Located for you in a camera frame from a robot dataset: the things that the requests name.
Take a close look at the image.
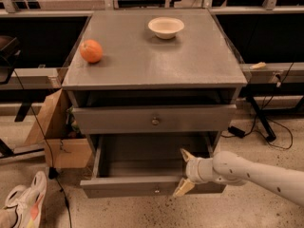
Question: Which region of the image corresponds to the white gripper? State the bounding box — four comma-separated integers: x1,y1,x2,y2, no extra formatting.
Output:
173,148,221,198

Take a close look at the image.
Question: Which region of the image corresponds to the grey drawer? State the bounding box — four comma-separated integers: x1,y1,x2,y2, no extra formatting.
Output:
81,133,212,198
73,104,236,134

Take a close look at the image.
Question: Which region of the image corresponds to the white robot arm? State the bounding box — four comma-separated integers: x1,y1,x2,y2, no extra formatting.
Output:
173,148,304,206

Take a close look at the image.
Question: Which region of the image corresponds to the grey top drawer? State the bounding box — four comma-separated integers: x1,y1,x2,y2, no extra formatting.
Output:
73,104,236,134

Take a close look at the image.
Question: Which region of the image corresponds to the grey wooden drawer cabinet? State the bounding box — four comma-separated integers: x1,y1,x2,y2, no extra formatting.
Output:
63,9,247,147

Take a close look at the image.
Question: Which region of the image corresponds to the small yellow foam piece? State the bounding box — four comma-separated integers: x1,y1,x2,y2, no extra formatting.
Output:
249,62,266,70

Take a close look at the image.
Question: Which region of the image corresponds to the brown cardboard box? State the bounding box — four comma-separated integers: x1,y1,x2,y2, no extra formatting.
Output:
25,89,92,169

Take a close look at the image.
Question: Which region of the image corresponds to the white paper bowl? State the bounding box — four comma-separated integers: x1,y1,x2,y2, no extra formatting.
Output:
148,17,184,40

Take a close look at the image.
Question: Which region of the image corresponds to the orange fruit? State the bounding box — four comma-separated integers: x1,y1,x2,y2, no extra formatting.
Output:
79,40,103,64

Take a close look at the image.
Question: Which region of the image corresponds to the white sneaker with orange accents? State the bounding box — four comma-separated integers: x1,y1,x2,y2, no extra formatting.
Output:
0,171,48,228

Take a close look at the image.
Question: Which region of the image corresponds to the black power adapter with cable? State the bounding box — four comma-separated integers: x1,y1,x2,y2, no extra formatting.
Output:
220,64,295,151

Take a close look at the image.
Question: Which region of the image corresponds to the black cable on left floor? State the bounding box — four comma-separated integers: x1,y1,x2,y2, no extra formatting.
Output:
0,54,73,228

